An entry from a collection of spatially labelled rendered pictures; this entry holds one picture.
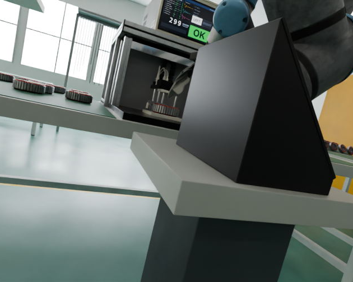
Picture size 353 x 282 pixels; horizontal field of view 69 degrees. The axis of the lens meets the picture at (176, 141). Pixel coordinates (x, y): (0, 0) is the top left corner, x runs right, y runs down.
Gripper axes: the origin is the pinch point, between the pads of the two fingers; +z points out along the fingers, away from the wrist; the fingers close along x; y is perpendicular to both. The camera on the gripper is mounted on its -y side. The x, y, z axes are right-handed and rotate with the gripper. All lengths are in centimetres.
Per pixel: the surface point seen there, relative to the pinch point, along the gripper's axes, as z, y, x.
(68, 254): 96, 5, -24
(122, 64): 7.5, -31.3, -18.9
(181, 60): 0.3, -35.6, 5.2
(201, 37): -9.2, -45.2, 13.4
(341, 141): 94, -174, 348
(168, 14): -13.0, -47.5, -4.1
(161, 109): 12.6, -12.1, -3.0
